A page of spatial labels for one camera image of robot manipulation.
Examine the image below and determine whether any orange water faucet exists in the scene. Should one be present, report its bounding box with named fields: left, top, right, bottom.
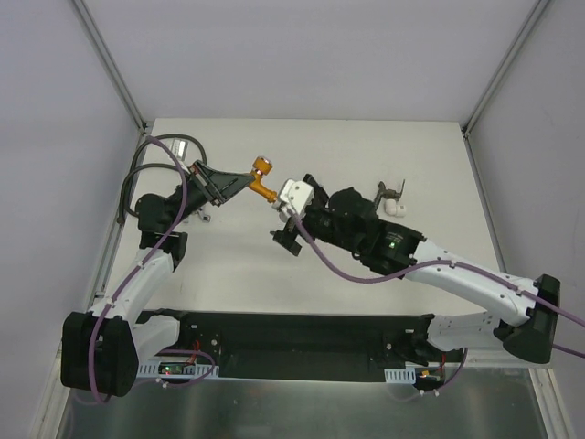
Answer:
left=249, top=156, right=278, bottom=203

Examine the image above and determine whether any white elbow pipe fitting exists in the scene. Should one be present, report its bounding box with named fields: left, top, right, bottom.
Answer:
left=272, top=197, right=288, bottom=212

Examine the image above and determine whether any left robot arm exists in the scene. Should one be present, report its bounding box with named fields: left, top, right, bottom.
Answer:
left=60, top=160, right=254, bottom=397

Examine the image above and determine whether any white elbow fitting right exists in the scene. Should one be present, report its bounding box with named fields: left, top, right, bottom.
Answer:
left=384, top=198, right=407, bottom=218

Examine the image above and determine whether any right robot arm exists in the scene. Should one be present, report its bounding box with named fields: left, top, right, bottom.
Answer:
left=271, top=175, right=560, bottom=364

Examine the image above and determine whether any dark metal faucet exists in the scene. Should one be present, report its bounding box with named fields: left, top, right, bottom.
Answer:
left=373, top=179, right=406, bottom=208

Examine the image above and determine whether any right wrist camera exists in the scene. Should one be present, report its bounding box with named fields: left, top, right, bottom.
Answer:
left=278, top=179, right=314, bottom=217

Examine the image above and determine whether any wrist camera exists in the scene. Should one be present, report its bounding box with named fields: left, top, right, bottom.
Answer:
left=166, top=137, right=189, bottom=161
left=278, top=179, right=314, bottom=217

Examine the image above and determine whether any chrome faucet on hose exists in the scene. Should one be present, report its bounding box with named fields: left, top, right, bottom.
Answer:
left=197, top=209, right=211, bottom=223

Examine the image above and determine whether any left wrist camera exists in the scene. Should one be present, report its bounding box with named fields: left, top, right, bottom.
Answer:
left=166, top=137, right=189, bottom=161

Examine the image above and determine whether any grey flexible hose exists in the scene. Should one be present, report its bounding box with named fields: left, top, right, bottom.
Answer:
left=117, top=134, right=209, bottom=224

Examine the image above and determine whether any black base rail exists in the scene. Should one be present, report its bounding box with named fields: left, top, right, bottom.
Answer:
left=138, top=308, right=463, bottom=382

